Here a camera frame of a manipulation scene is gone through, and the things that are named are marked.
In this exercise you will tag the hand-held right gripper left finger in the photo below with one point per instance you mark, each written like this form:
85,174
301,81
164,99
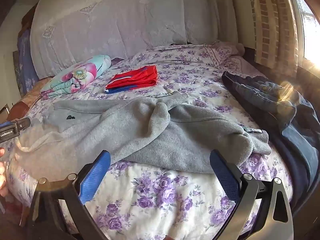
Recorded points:
96,172

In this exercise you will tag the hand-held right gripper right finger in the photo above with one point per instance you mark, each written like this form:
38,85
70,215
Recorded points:
223,172

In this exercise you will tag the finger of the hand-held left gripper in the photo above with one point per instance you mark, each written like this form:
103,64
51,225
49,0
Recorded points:
23,123

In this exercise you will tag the person's left hand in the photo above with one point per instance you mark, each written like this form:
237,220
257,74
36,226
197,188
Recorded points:
2,177

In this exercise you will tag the orange blanket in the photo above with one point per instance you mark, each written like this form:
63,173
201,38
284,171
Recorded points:
27,97

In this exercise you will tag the blue patterned cloth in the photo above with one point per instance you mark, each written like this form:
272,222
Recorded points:
25,62

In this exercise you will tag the purple floral bed sheet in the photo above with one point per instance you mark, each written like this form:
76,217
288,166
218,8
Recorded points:
160,200

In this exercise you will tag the folded floral blanket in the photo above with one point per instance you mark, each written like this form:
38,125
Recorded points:
77,76

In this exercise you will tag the dark navy garment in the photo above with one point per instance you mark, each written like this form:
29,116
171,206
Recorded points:
300,142

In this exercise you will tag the blue jeans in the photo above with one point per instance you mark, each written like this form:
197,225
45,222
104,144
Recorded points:
267,100

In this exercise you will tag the red and blue folded garment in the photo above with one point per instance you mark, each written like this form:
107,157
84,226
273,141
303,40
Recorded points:
136,78

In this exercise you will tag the beige patterned curtain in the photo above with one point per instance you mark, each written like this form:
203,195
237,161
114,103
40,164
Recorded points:
273,25

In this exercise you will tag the bright window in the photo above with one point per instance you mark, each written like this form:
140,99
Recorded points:
310,32

